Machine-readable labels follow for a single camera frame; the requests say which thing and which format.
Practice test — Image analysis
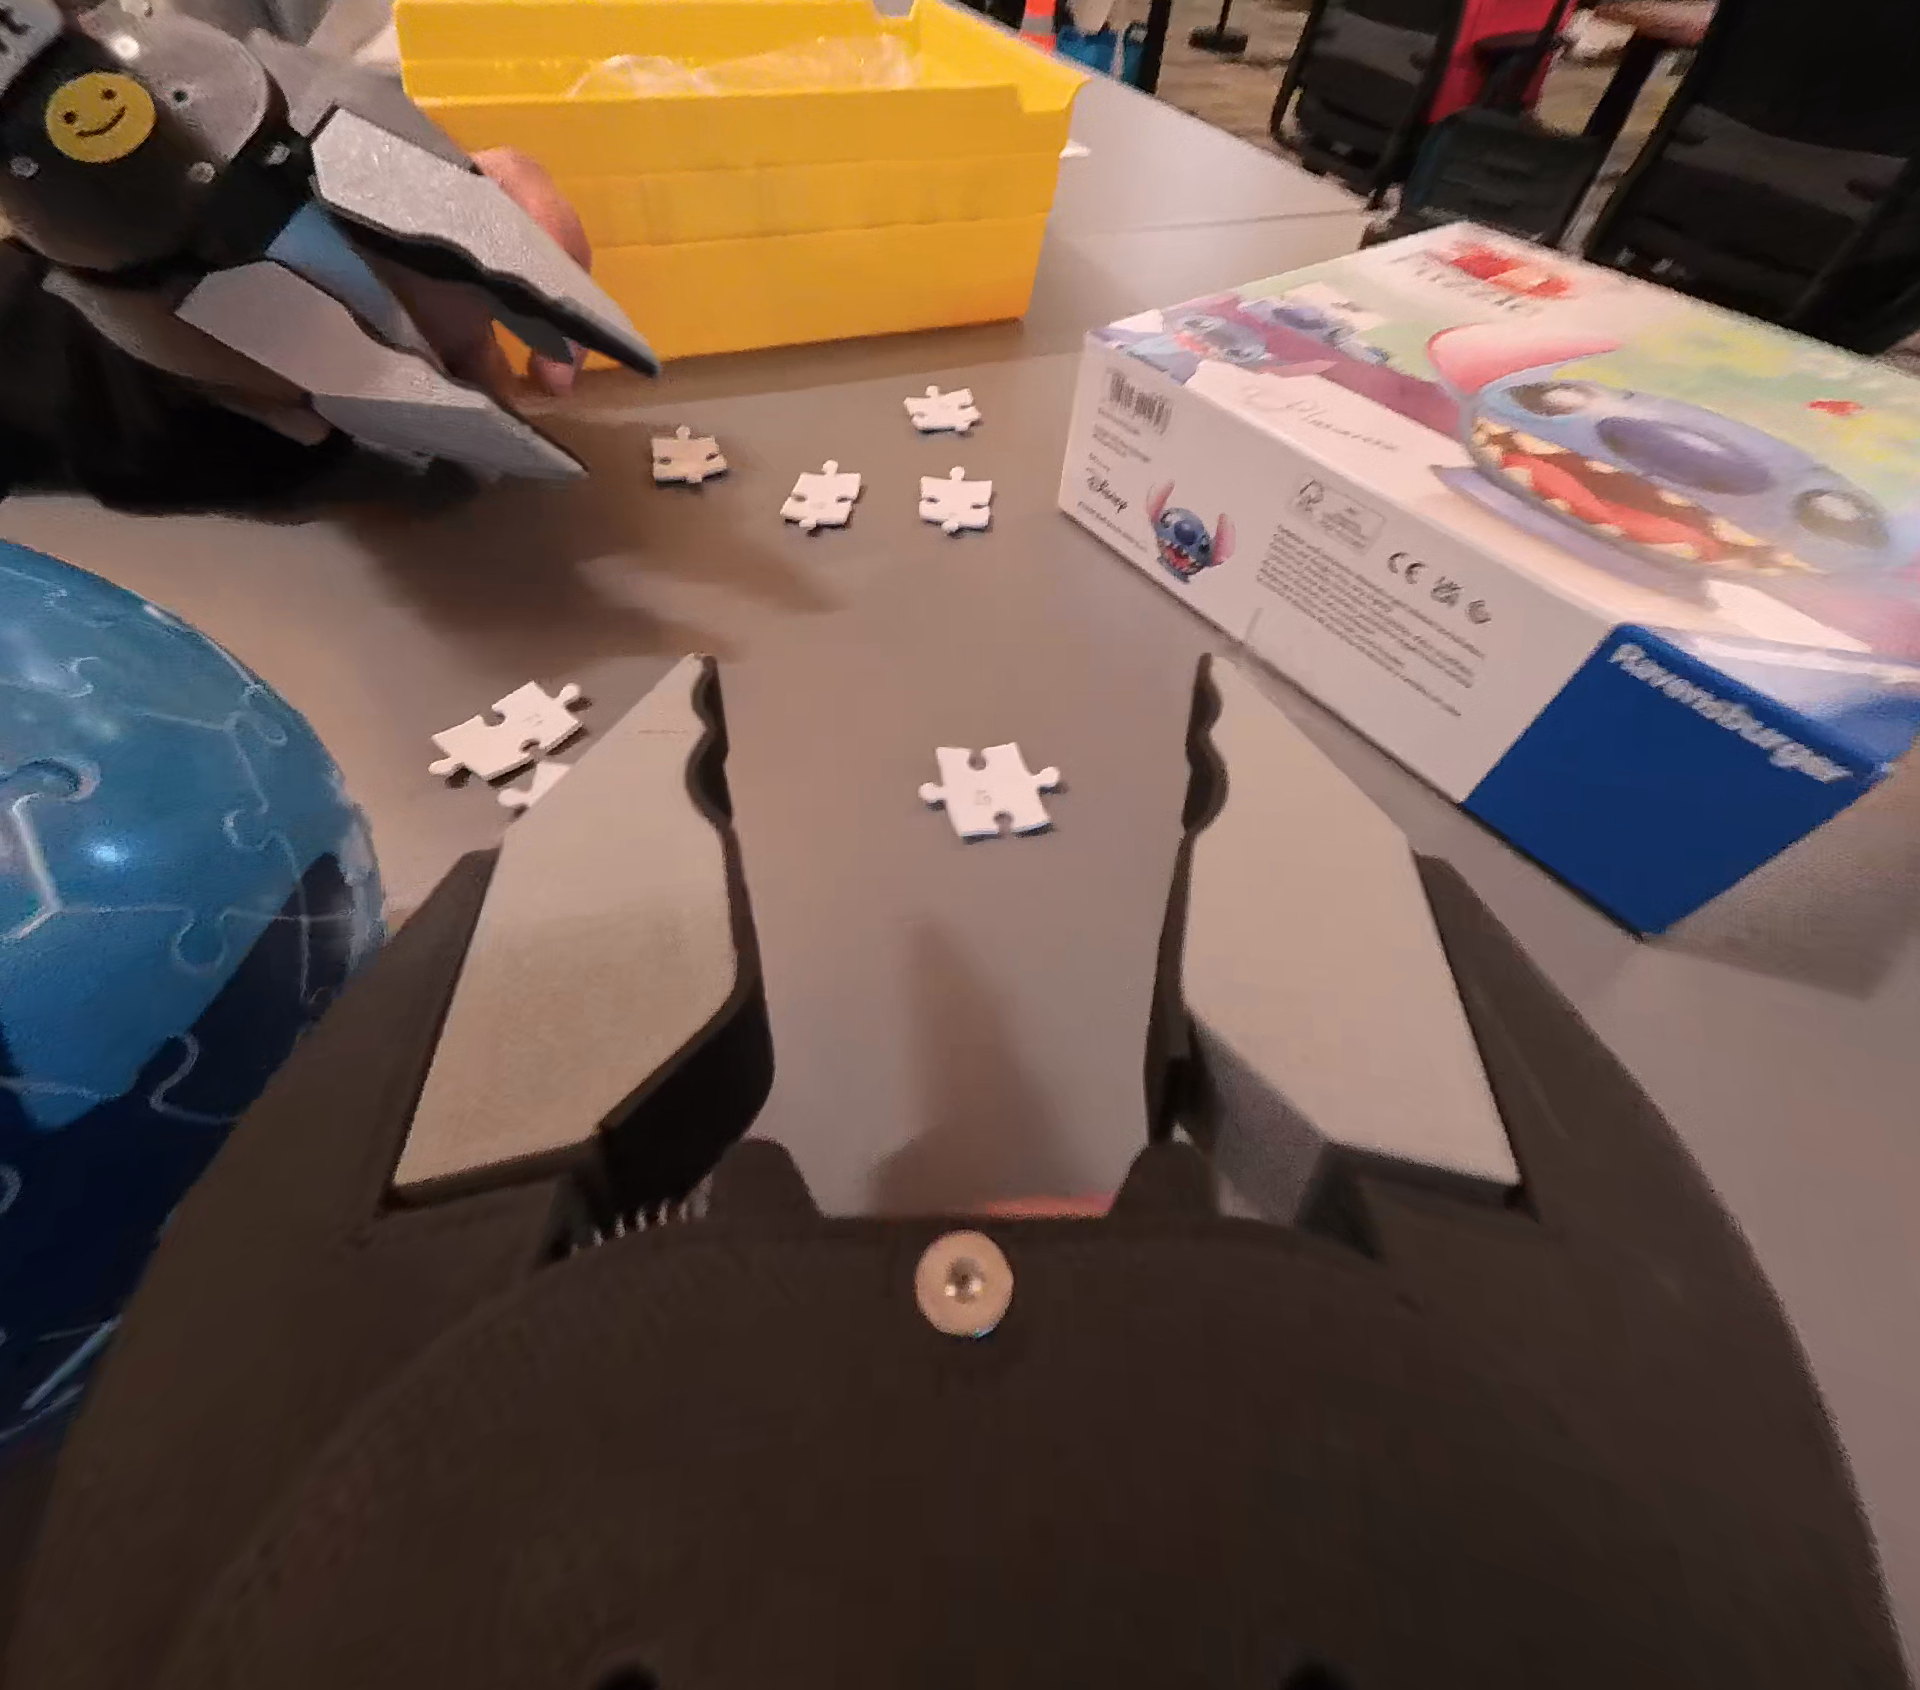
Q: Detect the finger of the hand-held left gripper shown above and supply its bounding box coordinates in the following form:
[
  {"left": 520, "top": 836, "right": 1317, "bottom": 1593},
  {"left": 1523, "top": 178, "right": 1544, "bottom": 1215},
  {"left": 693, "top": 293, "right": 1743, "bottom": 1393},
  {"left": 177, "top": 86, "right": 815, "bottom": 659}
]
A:
[
  {"left": 245, "top": 31, "right": 662, "bottom": 379},
  {"left": 44, "top": 261, "right": 589, "bottom": 480}
]

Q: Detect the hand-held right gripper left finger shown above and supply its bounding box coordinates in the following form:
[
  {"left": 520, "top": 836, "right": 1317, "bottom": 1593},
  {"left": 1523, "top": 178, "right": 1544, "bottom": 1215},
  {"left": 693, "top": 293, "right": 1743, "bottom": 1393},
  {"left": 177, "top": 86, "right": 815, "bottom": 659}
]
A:
[{"left": 386, "top": 651, "right": 778, "bottom": 1197}]

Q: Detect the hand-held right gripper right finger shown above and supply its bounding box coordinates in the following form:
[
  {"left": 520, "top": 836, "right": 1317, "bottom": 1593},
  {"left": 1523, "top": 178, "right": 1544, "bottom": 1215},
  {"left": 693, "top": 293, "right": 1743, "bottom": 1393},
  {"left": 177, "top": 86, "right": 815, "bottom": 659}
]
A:
[{"left": 1142, "top": 651, "right": 1523, "bottom": 1220}]

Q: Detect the single white jigsaw piece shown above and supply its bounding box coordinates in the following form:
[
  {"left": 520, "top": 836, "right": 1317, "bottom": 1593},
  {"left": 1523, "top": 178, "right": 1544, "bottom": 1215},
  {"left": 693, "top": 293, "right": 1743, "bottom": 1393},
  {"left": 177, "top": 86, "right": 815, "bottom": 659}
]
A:
[{"left": 918, "top": 741, "right": 1062, "bottom": 843}]

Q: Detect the blue puzzle ball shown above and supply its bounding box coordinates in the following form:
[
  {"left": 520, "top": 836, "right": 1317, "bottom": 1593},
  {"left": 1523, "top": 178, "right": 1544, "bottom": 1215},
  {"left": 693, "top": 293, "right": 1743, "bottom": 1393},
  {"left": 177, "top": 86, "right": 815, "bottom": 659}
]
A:
[{"left": 0, "top": 537, "right": 389, "bottom": 1452}]

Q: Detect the person's left forearm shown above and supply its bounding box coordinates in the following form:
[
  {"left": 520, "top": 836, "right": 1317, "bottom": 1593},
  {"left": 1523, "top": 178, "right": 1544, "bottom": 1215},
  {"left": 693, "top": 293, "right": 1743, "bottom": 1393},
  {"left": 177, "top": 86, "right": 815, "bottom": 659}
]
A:
[{"left": 0, "top": 245, "right": 443, "bottom": 509}]

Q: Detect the colourful puzzle box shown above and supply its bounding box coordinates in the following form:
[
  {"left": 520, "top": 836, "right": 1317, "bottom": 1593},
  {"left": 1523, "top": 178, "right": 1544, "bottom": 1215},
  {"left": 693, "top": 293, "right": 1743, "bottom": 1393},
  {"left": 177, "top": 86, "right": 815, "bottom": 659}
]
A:
[{"left": 1055, "top": 219, "right": 1920, "bottom": 940}]

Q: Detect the person's left hand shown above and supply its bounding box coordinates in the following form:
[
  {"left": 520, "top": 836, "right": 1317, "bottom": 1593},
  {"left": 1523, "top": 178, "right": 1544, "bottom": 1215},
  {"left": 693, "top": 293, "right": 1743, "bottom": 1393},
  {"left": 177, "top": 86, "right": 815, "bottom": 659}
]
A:
[{"left": 373, "top": 143, "right": 595, "bottom": 400}]

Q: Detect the clear plastic bag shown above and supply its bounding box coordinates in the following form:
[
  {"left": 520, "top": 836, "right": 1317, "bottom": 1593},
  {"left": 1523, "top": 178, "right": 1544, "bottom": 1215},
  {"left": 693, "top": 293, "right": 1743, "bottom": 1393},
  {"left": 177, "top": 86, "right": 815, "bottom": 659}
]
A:
[{"left": 565, "top": 31, "right": 962, "bottom": 100}]

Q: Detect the yellow plastic bin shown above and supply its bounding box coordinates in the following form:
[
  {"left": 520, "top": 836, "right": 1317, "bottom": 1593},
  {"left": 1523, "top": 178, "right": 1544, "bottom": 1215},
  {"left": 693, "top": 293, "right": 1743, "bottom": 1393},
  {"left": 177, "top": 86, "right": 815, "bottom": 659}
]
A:
[{"left": 391, "top": 0, "right": 1089, "bottom": 371}]

